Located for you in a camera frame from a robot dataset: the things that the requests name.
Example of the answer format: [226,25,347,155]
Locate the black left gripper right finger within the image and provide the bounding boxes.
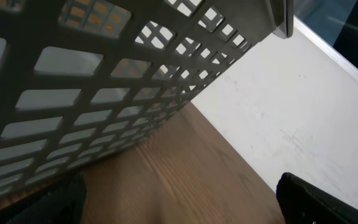
[276,172,358,224]

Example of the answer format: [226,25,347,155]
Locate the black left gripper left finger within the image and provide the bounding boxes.
[0,173,87,224]

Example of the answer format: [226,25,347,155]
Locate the grey plastic mesh basket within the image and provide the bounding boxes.
[0,0,294,197]

